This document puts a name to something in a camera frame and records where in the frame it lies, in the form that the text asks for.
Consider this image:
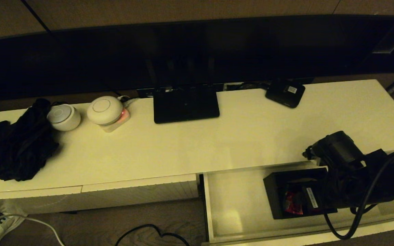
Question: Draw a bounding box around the black compartment organizer box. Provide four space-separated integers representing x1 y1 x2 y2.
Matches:
263 167 338 220

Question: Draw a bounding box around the white pull-out drawer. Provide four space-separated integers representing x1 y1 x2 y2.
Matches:
202 161 394 246

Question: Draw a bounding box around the white TV cabinet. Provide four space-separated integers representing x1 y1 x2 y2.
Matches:
0 79 394 215

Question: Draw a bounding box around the white beadboard cabinet door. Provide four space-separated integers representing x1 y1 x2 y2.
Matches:
0 186 83 215

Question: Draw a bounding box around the red snack packet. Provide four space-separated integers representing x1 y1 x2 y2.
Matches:
284 191 304 216

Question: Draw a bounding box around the black set-top box white label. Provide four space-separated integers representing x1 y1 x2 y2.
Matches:
265 80 306 109

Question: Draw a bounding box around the black router with antennas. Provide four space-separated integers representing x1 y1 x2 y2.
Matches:
147 59 220 124

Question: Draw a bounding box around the white base pink light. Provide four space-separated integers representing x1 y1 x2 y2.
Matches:
101 109 131 133

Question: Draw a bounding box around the white dome shaped device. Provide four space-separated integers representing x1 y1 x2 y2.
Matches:
87 96 124 126

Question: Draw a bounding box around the small white cylinder speaker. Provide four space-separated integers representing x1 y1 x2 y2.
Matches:
47 104 81 132

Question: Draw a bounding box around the black flat screen television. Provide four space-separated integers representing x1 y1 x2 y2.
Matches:
0 14 394 103

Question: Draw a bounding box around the black crumpled cloth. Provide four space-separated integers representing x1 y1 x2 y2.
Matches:
0 98 61 181

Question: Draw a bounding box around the white sneaker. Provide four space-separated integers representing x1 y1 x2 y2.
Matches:
0 213 26 246

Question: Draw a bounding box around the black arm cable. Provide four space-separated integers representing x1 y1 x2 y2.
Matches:
323 143 394 240

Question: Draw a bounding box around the black cable bundle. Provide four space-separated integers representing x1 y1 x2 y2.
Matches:
223 81 269 92

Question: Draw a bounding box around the black power cable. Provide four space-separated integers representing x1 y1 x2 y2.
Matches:
115 224 191 246

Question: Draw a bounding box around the dark wall frame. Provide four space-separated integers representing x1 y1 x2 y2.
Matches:
356 0 394 74

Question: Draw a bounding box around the thick white cable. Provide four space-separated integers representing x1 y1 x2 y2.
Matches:
0 173 66 246

